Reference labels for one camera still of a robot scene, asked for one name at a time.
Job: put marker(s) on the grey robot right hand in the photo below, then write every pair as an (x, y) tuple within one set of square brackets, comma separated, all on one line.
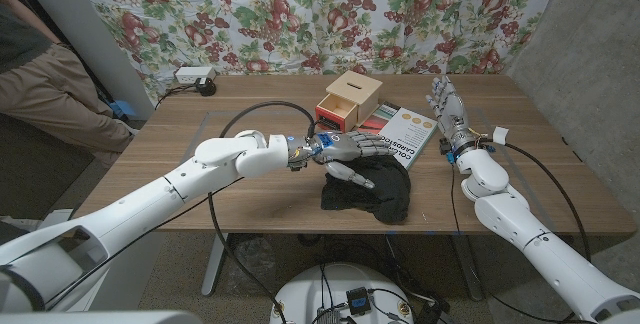
[(455, 116)]

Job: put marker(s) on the white power strip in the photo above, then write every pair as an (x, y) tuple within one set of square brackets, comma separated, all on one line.
[(192, 74)]

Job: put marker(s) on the colored cardstock book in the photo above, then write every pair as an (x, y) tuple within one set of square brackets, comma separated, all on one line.
[(411, 129)]

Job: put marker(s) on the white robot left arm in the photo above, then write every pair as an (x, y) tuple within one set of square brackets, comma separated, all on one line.
[(150, 199)]

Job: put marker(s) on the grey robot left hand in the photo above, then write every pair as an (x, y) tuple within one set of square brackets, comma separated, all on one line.
[(340, 146)]

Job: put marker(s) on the clear plastic bag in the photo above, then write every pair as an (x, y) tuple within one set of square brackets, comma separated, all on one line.
[(252, 264)]

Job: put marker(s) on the fruit print backdrop cloth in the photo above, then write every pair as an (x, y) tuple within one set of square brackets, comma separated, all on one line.
[(300, 9)]

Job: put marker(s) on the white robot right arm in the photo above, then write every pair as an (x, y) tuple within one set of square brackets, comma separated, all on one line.
[(530, 229)]

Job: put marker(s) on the wooden box with slot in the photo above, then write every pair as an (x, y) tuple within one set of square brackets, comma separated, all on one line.
[(361, 91)]

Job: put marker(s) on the white pillar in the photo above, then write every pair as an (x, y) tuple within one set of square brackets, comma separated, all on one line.
[(95, 39)]

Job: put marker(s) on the person in khaki trousers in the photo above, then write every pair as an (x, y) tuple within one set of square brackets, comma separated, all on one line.
[(45, 89)]

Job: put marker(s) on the black shorts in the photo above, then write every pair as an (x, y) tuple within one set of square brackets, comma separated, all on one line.
[(390, 199)]

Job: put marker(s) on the black module with blue label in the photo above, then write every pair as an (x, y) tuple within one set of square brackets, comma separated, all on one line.
[(358, 300)]

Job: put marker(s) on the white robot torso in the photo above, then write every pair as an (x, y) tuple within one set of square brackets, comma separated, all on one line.
[(310, 294)]

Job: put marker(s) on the blue floor object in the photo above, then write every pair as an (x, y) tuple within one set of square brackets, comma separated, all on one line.
[(121, 109)]

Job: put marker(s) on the black power adapter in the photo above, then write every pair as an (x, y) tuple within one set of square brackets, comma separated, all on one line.
[(206, 88)]

